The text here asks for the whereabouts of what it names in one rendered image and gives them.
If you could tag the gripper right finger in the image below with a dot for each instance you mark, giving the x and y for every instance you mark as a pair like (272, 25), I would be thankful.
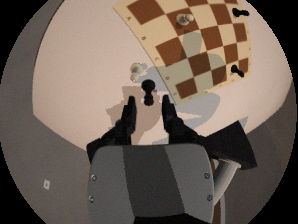
(180, 132)

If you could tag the brown and cream chessboard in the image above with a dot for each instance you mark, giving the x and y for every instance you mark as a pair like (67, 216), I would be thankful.
(194, 59)

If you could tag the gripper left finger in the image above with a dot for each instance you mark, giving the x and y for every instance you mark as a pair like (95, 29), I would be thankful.
(120, 134)

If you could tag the white pawn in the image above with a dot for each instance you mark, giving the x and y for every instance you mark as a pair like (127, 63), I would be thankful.
(184, 19)

